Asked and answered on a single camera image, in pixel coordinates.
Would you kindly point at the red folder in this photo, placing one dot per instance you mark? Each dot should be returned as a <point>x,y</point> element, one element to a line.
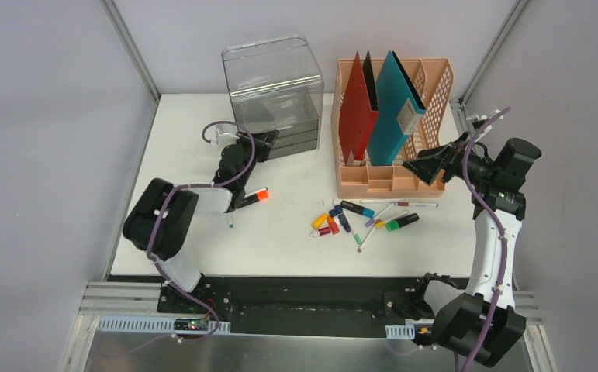
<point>359,111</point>

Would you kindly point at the teal blue folder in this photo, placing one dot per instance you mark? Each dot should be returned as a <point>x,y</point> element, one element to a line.
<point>400,109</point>

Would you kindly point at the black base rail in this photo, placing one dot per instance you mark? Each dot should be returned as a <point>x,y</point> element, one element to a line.
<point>359,307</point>

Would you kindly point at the black highlighter blue cap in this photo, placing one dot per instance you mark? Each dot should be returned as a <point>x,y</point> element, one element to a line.
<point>356,208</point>

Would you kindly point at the peach plastic file rack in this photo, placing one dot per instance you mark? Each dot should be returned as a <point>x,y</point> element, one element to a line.
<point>434,77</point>

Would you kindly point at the orange red marker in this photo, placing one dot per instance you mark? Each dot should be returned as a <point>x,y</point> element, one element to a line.
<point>332,225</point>

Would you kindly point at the black highlighter orange cap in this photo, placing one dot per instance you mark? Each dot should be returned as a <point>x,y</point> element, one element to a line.
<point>253,198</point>

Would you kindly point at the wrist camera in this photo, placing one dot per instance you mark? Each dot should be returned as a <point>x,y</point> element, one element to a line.
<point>476,121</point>
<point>222,138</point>

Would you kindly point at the black highlighter green cap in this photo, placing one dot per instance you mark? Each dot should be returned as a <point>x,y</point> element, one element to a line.
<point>401,222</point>

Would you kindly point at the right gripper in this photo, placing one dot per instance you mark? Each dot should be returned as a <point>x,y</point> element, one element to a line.
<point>430,162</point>

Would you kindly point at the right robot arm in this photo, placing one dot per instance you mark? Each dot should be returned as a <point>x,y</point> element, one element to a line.
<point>481,322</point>

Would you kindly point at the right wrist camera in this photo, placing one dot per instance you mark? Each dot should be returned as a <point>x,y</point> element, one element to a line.
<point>476,121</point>

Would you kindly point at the thin white pen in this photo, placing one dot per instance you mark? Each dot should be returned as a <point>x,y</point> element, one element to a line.
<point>378,200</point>

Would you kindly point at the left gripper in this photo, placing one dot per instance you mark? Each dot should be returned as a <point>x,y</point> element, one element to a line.
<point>263,146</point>

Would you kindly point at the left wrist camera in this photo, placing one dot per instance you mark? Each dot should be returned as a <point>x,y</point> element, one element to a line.
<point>222,138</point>

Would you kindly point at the clear grey drawer organizer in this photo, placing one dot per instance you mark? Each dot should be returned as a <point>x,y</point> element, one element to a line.
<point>277,84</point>

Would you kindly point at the red white short marker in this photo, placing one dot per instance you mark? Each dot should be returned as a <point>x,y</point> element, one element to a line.
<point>321,232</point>

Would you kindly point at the white marker green tip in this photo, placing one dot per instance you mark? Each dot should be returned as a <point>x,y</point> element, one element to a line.
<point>354,232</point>

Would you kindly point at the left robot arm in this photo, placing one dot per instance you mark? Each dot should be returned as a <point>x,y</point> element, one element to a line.
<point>160,220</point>

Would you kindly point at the white marker yellow cap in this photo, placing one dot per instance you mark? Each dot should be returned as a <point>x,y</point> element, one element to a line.
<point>380,223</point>

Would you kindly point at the white pen red cap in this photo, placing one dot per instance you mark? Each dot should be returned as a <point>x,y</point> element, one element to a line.
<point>417,204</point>

